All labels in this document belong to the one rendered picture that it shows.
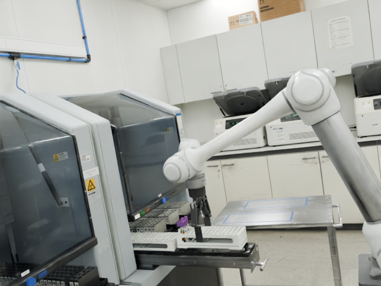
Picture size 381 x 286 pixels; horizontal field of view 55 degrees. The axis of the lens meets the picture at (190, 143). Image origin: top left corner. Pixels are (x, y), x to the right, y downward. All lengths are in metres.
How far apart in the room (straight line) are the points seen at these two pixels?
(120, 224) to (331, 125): 0.98
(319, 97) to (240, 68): 3.01
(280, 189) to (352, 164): 2.67
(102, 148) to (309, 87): 0.88
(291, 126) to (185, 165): 2.51
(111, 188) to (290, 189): 2.55
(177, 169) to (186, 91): 3.10
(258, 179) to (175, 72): 1.60
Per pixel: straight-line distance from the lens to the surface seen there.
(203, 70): 4.32
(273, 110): 1.44
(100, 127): 1.61
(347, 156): 1.28
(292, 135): 3.80
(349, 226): 4.01
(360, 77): 4.01
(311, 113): 1.24
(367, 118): 3.73
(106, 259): 1.63
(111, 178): 1.65
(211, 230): 1.66
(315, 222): 1.83
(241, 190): 4.04
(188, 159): 1.38
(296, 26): 4.08
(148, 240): 1.76
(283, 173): 3.87
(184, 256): 1.67
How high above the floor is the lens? 1.43
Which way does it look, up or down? 5 degrees down
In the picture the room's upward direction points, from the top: 9 degrees counter-clockwise
